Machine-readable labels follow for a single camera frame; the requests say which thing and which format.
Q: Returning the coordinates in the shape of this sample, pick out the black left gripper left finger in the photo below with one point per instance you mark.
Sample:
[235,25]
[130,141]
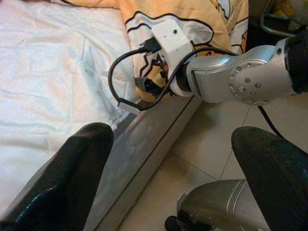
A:
[53,192]

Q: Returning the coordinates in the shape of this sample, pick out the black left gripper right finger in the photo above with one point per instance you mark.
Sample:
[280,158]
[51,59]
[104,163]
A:
[276,180]

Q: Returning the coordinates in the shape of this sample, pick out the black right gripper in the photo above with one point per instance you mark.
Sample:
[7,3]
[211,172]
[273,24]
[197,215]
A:
[151,87]

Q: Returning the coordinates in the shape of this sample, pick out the yellow cartoon egg blanket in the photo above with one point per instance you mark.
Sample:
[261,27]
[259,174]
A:
[223,24]

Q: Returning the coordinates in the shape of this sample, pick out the grey quilted mattress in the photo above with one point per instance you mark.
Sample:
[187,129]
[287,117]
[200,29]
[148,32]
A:
[125,122]

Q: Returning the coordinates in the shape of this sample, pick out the robot left leg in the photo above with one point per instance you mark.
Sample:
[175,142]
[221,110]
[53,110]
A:
[216,204]

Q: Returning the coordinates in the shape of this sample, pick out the white mattress pad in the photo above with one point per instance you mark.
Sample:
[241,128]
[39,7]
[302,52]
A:
[48,60]

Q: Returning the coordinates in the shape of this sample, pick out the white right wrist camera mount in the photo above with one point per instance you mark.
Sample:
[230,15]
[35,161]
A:
[168,36]

